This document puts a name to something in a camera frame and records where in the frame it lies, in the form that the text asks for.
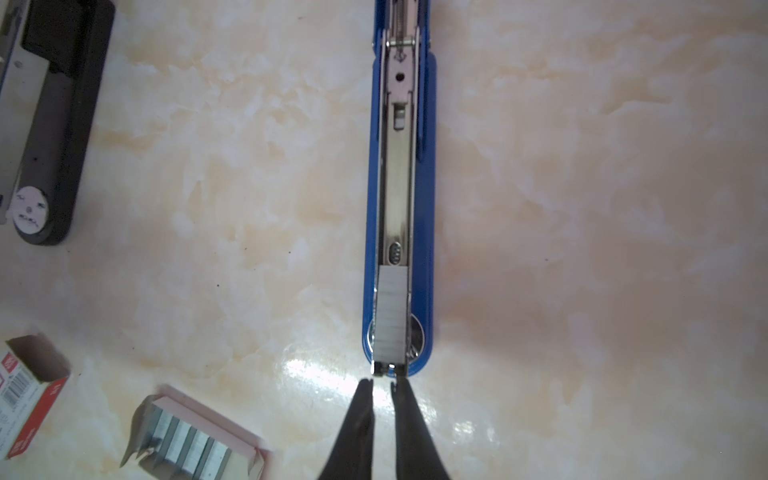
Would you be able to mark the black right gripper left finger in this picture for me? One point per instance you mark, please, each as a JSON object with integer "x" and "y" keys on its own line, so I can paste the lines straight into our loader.
{"x": 352, "y": 454}

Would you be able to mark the staple tray with staples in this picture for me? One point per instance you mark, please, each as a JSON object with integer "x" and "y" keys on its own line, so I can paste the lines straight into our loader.
{"x": 173, "y": 436}

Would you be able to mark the red white staple box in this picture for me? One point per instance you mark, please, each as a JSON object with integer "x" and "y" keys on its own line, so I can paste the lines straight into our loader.
{"x": 33, "y": 373}

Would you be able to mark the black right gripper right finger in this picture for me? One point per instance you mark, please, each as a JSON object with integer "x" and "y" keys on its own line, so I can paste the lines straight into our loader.
{"x": 416, "y": 454}

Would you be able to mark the blue long stapler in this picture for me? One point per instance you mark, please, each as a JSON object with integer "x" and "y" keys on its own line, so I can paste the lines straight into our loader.
{"x": 400, "y": 222}

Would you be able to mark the silver staple strip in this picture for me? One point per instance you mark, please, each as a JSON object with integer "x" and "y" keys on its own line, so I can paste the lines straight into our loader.
{"x": 391, "y": 323}

